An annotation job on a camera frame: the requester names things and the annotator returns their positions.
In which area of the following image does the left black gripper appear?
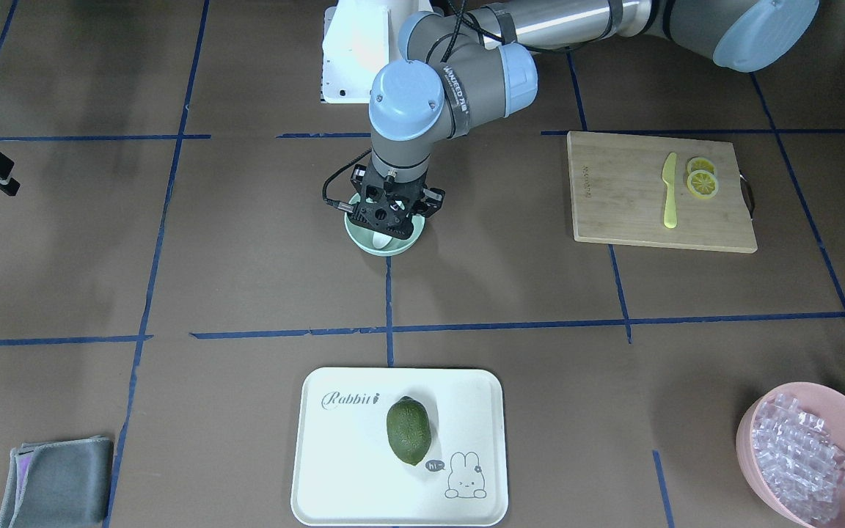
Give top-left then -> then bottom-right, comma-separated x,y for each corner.
349,164 -> 445,240

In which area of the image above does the white spoon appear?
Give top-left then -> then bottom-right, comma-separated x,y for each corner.
371,232 -> 393,250

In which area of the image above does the light green bowl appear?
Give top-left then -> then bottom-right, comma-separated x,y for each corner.
343,213 -> 426,257

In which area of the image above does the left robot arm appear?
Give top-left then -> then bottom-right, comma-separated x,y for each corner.
323,1 -> 819,240

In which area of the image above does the pink bowl with ice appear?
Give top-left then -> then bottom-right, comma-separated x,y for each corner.
735,382 -> 845,527

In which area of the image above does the green avocado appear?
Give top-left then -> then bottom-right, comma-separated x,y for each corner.
386,395 -> 432,466

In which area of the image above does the bamboo cutting board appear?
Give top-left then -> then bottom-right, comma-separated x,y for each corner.
566,131 -> 758,254

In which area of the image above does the white rabbit tray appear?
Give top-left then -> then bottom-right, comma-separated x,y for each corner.
290,367 -> 509,527

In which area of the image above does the yellow plastic knife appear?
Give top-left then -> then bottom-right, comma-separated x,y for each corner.
661,153 -> 678,230

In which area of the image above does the upper lemon slice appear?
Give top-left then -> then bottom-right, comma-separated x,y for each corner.
685,157 -> 717,176

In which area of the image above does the lemon slice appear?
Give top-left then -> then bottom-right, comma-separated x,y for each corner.
685,157 -> 717,176
685,169 -> 719,199

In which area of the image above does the lower lemon slice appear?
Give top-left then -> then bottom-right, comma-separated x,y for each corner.
685,169 -> 719,199

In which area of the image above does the grey folded cloth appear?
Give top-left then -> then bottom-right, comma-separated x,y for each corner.
0,436 -> 114,527

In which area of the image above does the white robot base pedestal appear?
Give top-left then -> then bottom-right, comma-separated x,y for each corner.
321,1 -> 444,104

